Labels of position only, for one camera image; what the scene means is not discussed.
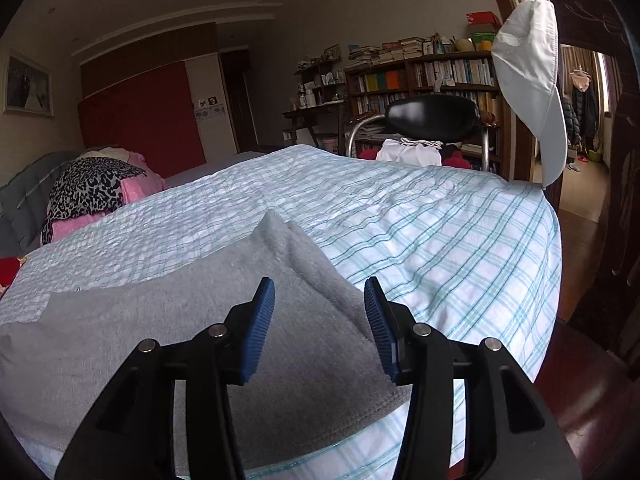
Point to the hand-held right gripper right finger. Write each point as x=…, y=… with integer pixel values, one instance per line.
x=381, y=335

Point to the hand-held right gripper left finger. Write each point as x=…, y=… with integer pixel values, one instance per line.
x=260, y=330

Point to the grey pants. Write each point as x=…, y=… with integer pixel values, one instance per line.
x=150, y=335

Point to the plaid bed sheet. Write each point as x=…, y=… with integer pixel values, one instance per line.
x=425, y=240

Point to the grey bed cover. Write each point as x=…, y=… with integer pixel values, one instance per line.
x=225, y=165

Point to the white cloth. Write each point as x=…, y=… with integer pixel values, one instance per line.
x=410, y=152

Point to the pink pillow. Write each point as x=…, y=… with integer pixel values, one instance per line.
x=140, y=180

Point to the dark wooden footboard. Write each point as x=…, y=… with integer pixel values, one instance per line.
x=590, y=410

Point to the black chair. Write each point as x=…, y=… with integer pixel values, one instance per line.
x=430, y=117

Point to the leopard print cloth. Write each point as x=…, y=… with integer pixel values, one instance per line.
x=85, y=190

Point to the dark closet door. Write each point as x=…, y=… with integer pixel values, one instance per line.
x=239, y=105

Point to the wooden desk with shelf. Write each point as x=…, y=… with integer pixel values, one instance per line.
x=320, y=107

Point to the wooden bookshelf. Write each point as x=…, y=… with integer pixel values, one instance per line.
x=390, y=82

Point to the red printed cloth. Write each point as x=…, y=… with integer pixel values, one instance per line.
x=7, y=270

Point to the grey folded quilt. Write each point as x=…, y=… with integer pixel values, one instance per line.
x=20, y=210

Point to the green plastic basin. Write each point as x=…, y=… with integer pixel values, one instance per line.
x=596, y=156

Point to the stack of books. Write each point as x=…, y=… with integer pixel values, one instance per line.
x=385, y=52

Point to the black coat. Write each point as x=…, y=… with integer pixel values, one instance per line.
x=575, y=115

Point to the carved wooden door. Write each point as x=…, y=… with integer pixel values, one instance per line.
x=625, y=160

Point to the white cap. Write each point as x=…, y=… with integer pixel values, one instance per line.
x=530, y=70

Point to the green box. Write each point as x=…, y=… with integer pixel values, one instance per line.
x=481, y=38

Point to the red box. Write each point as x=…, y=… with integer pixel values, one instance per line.
x=482, y=17

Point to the wall stickers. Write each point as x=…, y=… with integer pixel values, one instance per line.
x=209, y=107

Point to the red wall panel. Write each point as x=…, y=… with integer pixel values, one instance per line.
x=145, y=110

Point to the framed wall picture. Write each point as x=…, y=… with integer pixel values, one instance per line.
x=27, y=85

